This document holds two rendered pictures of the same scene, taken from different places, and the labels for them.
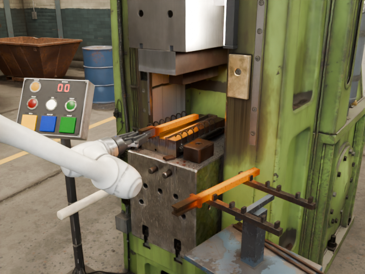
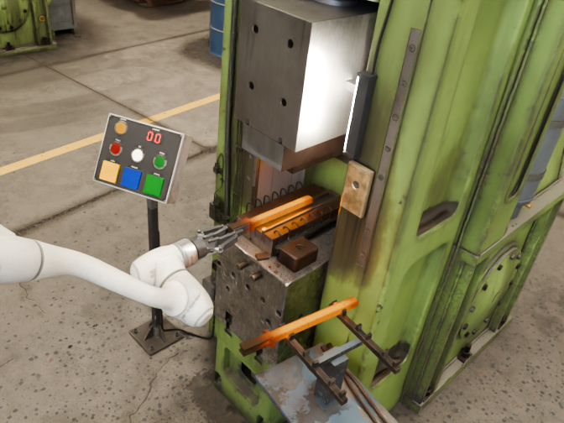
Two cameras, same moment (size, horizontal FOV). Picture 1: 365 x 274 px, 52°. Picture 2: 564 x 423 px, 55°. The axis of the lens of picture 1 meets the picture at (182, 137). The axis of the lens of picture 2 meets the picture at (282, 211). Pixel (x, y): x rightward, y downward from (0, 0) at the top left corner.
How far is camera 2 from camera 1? 0.65 m
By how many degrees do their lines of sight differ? 16
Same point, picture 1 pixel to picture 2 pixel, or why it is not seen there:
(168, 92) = not seen: hidden behind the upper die
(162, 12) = (274, 96)
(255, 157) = (360, 279)
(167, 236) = (250, 333)
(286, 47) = (414, 179)
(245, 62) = (365, 178)
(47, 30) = not seen: outside the picture
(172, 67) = (279, 161)
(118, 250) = not seen: hidden behind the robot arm
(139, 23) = (248, 96)
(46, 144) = (112, 279)
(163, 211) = (248, 308)
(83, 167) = (148, 300)
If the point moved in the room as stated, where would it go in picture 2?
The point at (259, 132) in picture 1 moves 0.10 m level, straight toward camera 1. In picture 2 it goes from (370, 255) to (362, 273)
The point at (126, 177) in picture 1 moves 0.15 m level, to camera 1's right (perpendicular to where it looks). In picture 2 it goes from (195, 309) to (245, 319)
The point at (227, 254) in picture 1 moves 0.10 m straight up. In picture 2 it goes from (301, 385) to (305, 366)
